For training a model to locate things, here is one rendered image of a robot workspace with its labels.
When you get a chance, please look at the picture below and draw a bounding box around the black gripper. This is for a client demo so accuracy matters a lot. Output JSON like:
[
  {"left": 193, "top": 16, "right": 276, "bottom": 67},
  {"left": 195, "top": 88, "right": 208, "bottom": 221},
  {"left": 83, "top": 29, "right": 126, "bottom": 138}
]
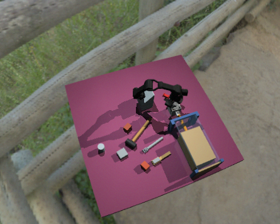
[{"left": 165, "top": 93, "right": 177, "bottom": 108}]

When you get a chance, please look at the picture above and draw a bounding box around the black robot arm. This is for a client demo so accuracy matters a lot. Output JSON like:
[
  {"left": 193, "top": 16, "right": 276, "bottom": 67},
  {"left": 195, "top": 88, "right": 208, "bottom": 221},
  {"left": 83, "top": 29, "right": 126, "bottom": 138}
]
[{"left": 133, "top": 79, "right": 188, "bottom": 104}]

